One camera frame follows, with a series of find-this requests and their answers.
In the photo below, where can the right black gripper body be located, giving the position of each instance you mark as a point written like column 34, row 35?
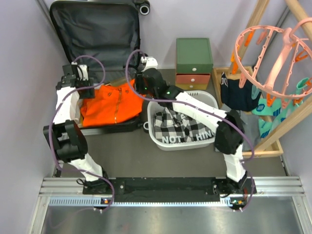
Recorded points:
column 141, row 87

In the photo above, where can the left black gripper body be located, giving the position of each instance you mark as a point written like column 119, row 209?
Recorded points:
column 87, row 93

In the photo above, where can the orange garment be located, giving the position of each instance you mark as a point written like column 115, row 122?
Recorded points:
column 111, row 105

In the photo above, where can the black white plaid shirt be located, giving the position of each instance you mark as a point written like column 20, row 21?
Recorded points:
column 172, row 127

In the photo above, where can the black and white suitcase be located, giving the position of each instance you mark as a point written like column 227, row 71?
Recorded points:
column 100, row 34

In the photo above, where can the white plastic basin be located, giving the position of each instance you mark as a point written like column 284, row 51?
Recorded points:
column 169, row 144

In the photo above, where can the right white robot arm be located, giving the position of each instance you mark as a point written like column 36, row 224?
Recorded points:
column 226, row 126

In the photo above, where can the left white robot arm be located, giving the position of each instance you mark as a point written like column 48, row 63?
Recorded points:
column 69, row 143

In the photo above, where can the brown glass bottle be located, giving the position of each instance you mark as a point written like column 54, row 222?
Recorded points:
column 118, row 82

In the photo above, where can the small colourful drawer cabinet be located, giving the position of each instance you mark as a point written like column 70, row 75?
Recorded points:
column 194, row 63

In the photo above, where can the dark navy garment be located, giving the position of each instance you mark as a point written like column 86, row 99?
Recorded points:
column 242, row 99

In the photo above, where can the grey button shirt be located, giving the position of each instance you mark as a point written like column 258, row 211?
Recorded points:
column 250, row 125

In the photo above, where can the teal patterned sock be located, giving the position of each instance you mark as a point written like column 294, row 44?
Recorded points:
column 276, row 110

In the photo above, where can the pink round clip hanger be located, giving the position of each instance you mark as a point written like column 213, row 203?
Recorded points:
column 280, row 49

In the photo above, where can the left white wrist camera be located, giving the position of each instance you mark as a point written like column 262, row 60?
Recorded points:
column 82, row 71

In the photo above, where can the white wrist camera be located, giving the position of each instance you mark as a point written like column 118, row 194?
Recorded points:
column 82, row 71
column 148, row 63

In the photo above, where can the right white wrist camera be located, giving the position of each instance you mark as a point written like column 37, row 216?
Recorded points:
column 148, row 63

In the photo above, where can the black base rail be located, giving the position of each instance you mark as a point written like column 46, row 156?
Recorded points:
column 178, row 189

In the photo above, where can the aluminium frame rail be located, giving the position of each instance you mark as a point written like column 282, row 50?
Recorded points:
column 278, row 206

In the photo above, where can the wooden drying rack frame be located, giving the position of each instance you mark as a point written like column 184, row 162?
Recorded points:
column 270, row 145

